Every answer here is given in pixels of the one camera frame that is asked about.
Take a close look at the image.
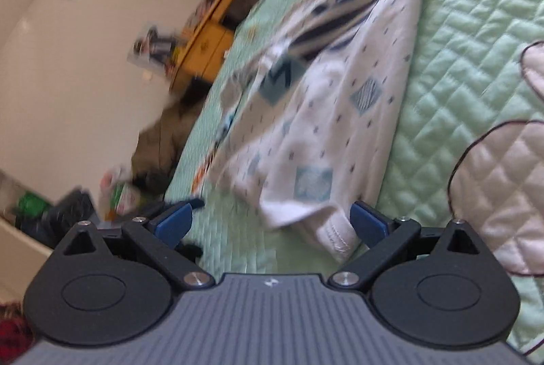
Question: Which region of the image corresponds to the white printed shirt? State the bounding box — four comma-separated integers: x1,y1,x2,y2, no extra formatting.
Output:
191,0,528,264

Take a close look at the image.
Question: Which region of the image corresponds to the wooden desk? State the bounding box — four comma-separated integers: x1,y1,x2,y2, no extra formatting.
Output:
168,0,264,89

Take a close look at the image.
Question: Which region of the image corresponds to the wall poster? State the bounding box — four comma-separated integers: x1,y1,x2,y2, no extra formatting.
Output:
127,22,183,72

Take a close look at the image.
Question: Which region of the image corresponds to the green quilted bee bedspread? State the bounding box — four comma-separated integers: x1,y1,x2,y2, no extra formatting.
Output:
164,0,544,357

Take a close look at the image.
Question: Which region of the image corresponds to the red plaid cloth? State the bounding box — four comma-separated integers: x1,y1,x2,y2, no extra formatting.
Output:
0,301,35,353

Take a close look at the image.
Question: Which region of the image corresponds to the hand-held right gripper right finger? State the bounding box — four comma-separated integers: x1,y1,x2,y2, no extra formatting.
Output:
329,201,481,291

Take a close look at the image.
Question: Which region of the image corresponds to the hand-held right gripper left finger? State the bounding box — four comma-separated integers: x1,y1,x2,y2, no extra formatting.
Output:
59,199,215,291

